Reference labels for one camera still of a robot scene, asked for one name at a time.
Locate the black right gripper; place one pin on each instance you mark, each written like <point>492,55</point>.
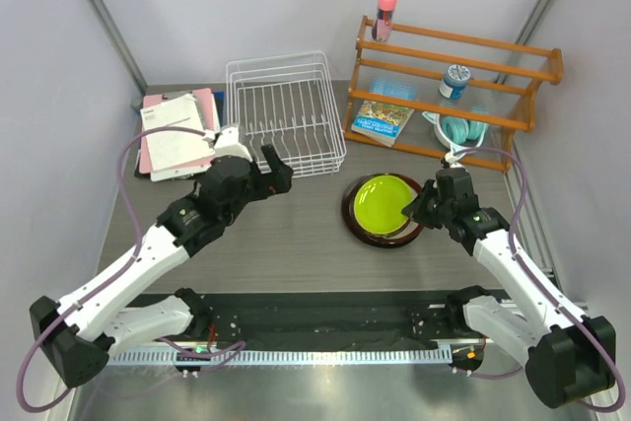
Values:
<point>417,210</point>

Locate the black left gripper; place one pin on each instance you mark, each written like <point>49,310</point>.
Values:
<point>279,174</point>

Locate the dark red cream plate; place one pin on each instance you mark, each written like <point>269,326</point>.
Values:
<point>404,237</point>

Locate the green plate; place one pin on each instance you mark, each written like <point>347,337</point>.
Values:
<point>378,204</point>

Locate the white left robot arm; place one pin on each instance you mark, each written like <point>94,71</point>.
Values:
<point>82,331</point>

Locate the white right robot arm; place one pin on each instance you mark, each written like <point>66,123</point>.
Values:
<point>566,355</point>

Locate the orange wooden shelf rack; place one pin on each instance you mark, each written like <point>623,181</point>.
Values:
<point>425,91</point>

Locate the teal cat ear headphones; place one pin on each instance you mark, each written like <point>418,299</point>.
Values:
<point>456,133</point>

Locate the blue paperback book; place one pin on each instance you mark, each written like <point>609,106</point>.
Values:
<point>380,121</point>

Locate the dark blue notebook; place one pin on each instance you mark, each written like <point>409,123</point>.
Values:
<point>219,99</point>

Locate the white manual booklet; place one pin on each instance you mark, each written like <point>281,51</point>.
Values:
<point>180,145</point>

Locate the clear blue plastic box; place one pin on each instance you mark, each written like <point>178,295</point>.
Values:
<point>392,89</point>

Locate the blue lidded jar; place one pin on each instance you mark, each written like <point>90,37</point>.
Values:
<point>454,81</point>

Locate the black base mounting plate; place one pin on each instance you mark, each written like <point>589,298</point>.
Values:
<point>330,321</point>

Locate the pink capped bottle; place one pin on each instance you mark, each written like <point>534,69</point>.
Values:
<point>382,26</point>

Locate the white wire dish rack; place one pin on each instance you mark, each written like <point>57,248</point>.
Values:
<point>288,102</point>

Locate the white slotted cable duct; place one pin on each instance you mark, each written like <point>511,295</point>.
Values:
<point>167,356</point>

